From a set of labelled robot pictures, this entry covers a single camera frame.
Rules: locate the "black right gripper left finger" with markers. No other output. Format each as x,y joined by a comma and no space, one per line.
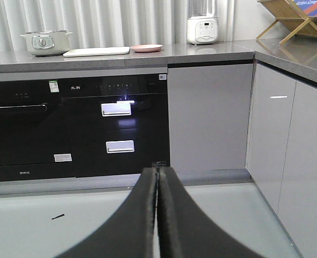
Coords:
129,231

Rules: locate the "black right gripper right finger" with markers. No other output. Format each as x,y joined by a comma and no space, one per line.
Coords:
184,230

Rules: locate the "cream bear serving tray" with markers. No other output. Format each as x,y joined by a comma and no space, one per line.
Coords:
96,51

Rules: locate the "black two-drawer disinfection cabinet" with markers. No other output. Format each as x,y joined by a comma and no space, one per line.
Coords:
117,124

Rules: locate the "grey cabinet door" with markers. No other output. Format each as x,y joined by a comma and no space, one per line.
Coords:
208,116

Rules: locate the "grey side cabinet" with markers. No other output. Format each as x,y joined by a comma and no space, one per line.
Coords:
282,151

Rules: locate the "black built-in dishwasher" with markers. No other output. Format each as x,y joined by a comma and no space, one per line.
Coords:
34,140

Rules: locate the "pink round plate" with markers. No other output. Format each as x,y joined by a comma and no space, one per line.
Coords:
146,48

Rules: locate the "white blender appliance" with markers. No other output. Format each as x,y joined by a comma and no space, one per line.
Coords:
202,22

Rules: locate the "pale green electric cooking pot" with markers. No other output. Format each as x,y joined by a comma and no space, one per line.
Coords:
45,43

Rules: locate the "wooden folding rack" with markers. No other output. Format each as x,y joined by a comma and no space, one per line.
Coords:
292,18

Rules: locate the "blue red book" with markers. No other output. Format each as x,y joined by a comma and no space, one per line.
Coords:
309,7

